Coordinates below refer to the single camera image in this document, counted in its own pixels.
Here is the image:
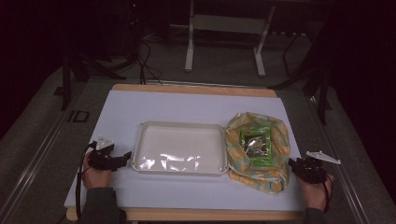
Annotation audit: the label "green snack packet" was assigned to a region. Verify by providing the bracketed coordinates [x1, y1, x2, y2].
[239, 125, 273, 167]

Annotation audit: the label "white metal desk frame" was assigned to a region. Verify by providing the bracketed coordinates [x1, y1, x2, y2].
[184, 0, 276, 78]

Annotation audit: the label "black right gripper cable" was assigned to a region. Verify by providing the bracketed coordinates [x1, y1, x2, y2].
[321, 174, 334, 215]

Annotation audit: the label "person's left hand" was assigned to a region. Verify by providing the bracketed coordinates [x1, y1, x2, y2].
[81, 150, 113, 189]

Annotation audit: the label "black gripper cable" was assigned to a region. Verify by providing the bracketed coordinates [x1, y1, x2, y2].
[75, 140, 98, 220]
[321, 174, 334, 215]

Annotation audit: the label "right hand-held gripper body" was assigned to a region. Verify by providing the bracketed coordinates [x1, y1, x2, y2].
[295, 150, 342, 185]

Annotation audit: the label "person's right hand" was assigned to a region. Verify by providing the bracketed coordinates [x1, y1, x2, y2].
[298, 173, 334, 212]

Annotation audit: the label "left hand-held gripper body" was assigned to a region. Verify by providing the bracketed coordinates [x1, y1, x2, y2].
[88, 135, 120, 172]

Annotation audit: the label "white table mat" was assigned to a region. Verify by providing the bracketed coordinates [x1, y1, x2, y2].
[64, 90, 306, 213]

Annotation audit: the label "black tripod stand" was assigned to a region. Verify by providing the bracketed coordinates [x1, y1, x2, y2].
[268, 46, 333, 126]
[53, 50, 128, 112]

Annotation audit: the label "black floor cables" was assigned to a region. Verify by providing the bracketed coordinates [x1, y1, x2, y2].
[135, 38, 163, 86]

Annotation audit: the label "wooden table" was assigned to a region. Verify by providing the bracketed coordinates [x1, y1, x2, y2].
[65, 83, 304, 222]

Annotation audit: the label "white plastic tray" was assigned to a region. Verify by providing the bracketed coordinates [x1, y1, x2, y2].
[130, 120, 230, 177]

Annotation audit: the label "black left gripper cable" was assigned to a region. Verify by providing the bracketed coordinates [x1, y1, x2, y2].
[75, 140, 98, 220]

